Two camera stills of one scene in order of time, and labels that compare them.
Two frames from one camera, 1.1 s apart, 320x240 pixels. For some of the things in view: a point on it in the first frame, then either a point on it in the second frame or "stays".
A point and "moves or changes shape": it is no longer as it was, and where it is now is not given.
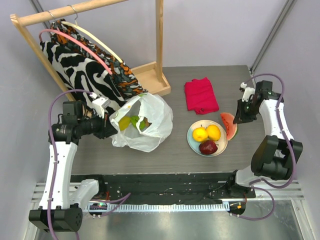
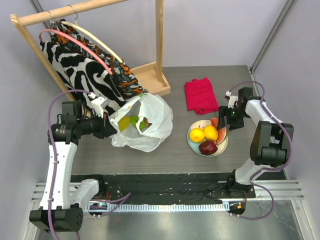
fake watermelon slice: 231,127 moves or changes shape
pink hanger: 57,30 stays
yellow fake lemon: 213,132 moves or changes shape
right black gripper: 246,109 -> 230,117
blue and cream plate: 194,145 stays
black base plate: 165,187 stays
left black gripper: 106,128 stays
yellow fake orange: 200,134 moves or changes shape
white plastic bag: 153,107 stays
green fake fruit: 134,119 stays
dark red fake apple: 208,147 stays
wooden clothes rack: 151,78 stays
